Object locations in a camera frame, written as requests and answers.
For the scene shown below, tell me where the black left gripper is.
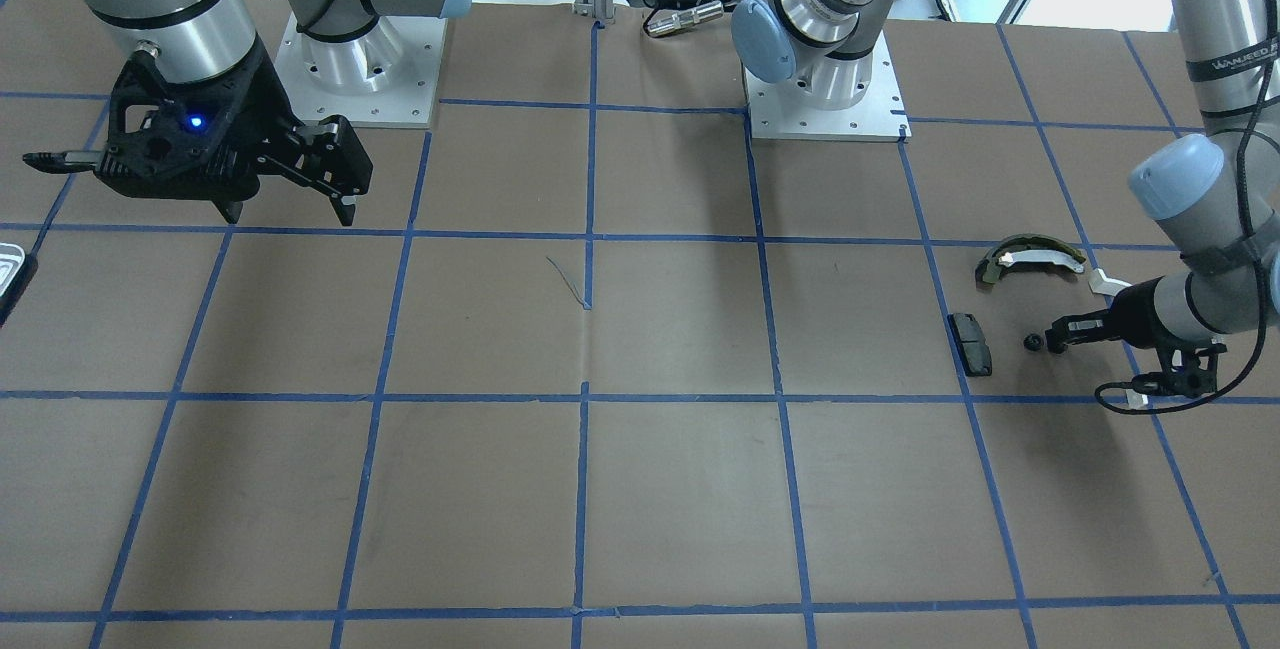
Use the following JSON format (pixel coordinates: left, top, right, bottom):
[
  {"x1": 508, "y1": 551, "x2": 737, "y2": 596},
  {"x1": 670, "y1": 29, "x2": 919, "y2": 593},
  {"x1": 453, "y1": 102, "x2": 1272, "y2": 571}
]
[{"x1": 1044, "y1": 276, "x2": 1226, "y2": 399}]

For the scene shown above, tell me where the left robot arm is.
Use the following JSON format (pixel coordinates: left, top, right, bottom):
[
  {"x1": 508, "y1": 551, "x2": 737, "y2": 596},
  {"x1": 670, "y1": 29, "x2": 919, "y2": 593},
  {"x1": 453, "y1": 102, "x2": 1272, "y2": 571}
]
[{"x1": 731, "y1": 0, "x2": 1277, "y2": 410}]

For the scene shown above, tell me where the white curved plastic piece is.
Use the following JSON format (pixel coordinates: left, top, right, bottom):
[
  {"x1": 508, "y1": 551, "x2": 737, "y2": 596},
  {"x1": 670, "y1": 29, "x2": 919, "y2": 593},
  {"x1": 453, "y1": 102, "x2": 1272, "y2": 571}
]
[{"x1": 1088, "y1": 268, "x2": 1151, "y2": 412}]

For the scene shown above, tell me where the black brake pad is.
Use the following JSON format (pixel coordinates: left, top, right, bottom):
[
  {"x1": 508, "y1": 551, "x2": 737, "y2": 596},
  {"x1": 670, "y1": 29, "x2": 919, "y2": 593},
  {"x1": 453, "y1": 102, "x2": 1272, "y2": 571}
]
[{"x1": 947, "y1": 312, "x2": 995, "y2": 378}]

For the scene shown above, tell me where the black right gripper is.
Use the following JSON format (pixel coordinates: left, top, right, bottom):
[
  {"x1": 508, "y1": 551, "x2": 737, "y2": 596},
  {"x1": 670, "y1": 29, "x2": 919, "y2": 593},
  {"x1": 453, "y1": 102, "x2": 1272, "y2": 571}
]
[{"x1": 95, "y1": 38, "x2": 374, "y2": 227}]

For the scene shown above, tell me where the ribbed metal tray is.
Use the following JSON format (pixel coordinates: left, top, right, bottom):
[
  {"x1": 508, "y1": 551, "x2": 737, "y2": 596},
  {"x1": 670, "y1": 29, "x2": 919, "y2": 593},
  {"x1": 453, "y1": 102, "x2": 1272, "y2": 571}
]
[{"x1": 0, "y1": 242, "x2": 38, "y2": 326}]

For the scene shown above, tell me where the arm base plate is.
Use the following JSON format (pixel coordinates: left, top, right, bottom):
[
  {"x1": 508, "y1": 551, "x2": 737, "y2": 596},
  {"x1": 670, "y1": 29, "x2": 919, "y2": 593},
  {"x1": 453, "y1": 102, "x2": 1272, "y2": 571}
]
[
  {"x1": 274, "y1": 15, "x2": 451, "y2": 131},
  {"x1": 744, "y1": 35, "x2": 913, "y2": 142}
]

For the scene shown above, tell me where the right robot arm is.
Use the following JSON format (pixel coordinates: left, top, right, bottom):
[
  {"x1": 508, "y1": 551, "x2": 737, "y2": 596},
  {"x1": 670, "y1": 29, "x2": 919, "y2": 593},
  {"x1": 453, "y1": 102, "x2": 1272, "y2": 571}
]
[{"x1": 23, "y1": 0, "x2": 474, "y2": 227}]

